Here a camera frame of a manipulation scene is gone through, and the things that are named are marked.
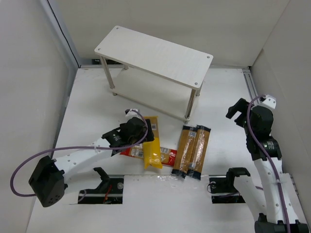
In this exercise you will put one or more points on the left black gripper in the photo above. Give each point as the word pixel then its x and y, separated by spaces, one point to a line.
pixel 145 135

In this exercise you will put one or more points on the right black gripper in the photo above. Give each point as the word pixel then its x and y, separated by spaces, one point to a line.
pixel 240 112

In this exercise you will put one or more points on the yellow spaghetti bag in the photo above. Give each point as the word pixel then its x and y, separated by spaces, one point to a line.
pixel 151 150

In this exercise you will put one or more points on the red spaghetti bag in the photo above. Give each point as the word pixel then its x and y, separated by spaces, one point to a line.
pixel 167 155

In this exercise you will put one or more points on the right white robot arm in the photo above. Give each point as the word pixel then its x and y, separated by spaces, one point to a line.
pixel 270 205

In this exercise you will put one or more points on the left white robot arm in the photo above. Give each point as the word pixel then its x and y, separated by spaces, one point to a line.
pixel 53 178

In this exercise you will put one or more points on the white two-tier shelf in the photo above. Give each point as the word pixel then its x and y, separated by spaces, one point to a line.
pixel 159 74

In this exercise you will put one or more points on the left black-ended spaghetti bag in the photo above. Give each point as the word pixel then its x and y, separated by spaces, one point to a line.
pixel 184 151

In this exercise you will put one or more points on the black-ended spaghetti bag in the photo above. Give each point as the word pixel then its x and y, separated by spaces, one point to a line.
pixel 184 151
pixel 199 152

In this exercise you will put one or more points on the right black-ended spaghetti bag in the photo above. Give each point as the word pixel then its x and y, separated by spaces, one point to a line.
pixel 199 152

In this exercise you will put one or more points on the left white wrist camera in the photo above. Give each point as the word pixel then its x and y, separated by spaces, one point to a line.
pixel 131 113

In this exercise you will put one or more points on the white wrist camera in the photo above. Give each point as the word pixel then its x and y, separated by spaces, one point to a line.
pixel 268 101
pixel 131 113

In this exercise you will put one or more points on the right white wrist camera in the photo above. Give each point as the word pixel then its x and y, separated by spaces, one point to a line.
pixel 268 101

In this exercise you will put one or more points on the aluminium rail right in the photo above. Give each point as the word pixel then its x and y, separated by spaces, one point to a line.
pixel 249 82

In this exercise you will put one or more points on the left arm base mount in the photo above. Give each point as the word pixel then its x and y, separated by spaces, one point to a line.
pixel 111 194

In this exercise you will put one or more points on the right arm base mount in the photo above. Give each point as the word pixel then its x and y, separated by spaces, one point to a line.
pixel 222 192

